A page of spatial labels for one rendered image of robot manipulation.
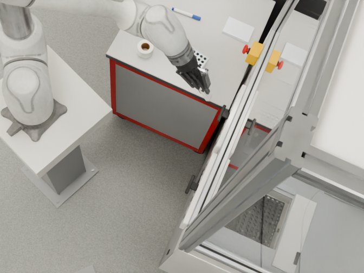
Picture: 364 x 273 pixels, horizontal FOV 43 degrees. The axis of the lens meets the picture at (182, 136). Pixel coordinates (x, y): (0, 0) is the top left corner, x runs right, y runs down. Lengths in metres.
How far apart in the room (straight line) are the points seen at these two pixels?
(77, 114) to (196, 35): 0.66
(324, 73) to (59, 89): 1.37
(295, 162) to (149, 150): 2.10
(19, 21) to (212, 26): 0.93
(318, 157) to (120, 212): 2.03
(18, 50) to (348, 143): 1.26
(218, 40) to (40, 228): 1.34
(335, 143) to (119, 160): 2.07
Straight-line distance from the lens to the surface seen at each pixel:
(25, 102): 1.64
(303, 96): 0.66
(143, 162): 2.66
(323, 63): 0.70
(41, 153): 1.82
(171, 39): 1.47
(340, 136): 0.69
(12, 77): 1.64
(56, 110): 1.85
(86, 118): 1.85
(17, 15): 1.57
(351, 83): 0.73
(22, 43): 1.69
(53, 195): 2.62
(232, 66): 2.09
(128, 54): 2.05
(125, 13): 1.54
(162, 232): 2.58
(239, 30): 2.17
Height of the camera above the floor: 2.54
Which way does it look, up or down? 69 degrees down
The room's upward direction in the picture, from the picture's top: 21 degrees clockwise
